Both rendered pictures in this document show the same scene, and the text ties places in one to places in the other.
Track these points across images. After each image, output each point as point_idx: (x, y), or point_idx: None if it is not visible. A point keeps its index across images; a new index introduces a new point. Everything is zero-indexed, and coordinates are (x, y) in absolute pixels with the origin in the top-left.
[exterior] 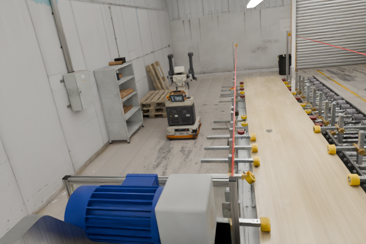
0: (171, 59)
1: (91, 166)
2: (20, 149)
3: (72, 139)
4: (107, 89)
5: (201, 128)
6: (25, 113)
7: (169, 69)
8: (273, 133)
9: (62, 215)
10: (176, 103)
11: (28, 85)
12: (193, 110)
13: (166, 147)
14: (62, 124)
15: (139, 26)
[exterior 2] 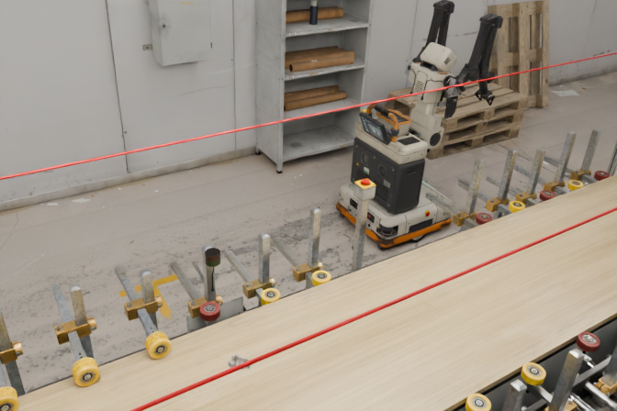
0: (444, 15)
1: (167, 180)
2: (0, 94)
3: (139, 113)
4: (267, 38)
5: (444, 233)
6: (27, 35)
7: (426, 42)
8: (225, 379)
9: (22, 235)
10: (373, 139)
11: None
12: (400, 180)
13: (308, 227)
14: (118, 77)
15: None
